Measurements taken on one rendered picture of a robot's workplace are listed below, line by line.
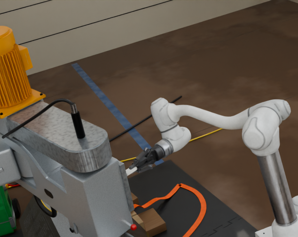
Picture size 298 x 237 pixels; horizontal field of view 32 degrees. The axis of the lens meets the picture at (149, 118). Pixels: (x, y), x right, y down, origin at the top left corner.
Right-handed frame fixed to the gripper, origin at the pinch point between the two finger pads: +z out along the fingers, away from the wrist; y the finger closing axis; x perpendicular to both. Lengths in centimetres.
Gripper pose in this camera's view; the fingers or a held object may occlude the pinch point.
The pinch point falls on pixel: (129, 170)
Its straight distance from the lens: 259.6
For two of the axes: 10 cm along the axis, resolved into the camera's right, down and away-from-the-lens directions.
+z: -7.2, 4.4, -5.3
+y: 1.6, 8.6, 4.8
